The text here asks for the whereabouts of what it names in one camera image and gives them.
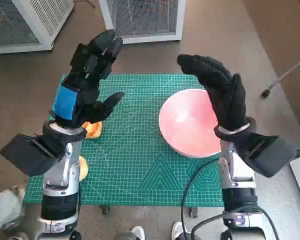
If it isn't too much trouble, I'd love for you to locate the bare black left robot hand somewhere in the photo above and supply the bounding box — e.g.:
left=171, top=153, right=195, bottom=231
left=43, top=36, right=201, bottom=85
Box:
left=49, top=28, right=126, bottom=130

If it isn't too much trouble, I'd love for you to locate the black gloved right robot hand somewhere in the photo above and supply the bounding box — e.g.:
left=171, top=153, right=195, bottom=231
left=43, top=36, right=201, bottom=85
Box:
left=176, top=53, right=248, bottom=132

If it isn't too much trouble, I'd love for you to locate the long braided toy bread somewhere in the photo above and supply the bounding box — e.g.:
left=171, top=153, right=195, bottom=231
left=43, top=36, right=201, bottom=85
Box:
left=82, top=121, right=103, bottom=140

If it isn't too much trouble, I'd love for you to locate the pink bowl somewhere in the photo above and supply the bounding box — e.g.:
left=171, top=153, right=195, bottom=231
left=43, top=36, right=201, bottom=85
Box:
left=158, top=88, right=222, bottom=159

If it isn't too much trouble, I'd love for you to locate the round toy bread bun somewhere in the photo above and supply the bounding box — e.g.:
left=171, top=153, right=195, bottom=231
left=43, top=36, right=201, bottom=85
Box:
left=78, top=155, right=89, bottom=181

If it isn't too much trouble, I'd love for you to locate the grey metal stand leg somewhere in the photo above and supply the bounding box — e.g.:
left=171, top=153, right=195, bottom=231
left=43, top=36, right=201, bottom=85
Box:
left=261, top=48, right=300, bottom=98

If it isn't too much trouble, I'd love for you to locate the green cutting mat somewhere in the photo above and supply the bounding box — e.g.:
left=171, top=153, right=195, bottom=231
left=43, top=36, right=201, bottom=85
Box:
left=23, top=72, right=226, bottom=208

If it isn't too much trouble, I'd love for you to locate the white louvred mesh cabinet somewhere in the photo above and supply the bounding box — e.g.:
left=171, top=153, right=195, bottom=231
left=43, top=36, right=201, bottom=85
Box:
left=0, top=0, right=75, bottom=55

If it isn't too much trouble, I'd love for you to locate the person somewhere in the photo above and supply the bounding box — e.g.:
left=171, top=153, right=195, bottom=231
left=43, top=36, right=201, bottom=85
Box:
left=0, top=184, right=28, bottom=240

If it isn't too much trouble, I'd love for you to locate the white shoe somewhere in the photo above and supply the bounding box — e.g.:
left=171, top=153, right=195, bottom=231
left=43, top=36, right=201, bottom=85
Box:
left=171, top=221, right=188, bottom=240
left=131, top=226, right=145, bottom=240

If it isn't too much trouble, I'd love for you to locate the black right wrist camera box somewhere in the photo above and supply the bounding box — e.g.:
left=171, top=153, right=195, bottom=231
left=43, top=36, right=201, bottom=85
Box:
left=239, top=132, right=300, bottom=179

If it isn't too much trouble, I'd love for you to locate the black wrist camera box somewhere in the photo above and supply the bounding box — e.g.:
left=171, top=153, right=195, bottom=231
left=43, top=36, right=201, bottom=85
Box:
left=0, top=133, right=66, bottom=177
left=239, top=132, right=300, bottom=179

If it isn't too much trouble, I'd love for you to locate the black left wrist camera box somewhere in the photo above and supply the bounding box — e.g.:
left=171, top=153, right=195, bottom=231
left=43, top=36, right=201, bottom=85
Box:
left=0, top=133, right=66, bottom=177

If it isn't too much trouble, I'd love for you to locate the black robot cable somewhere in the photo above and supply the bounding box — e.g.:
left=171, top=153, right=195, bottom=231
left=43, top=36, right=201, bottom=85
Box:
left=191, top=207, right=286, bottom=240
left=180, top=157, right=221, bottom=240

